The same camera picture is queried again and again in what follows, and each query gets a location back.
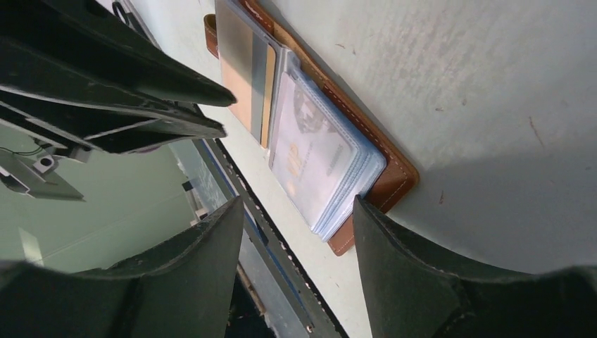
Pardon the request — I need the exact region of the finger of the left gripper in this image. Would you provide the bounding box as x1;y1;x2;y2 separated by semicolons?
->
1;91;227;154
1;1;237;107

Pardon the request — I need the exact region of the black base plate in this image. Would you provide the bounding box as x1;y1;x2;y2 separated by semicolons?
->
193;140;347;337

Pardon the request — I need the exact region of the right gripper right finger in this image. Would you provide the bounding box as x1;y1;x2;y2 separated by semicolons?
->
353;197;596;337

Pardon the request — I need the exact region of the gold card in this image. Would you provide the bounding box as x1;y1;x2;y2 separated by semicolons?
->
215;1;279;149

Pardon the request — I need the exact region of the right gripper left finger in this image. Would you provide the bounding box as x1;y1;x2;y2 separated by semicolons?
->
1;197;244;337

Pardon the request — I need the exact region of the brown leather card holder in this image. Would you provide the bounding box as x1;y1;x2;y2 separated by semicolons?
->
203;0;421;258

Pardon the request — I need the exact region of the silver VIP credit card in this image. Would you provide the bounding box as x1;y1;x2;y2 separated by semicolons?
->
270;73;356;232

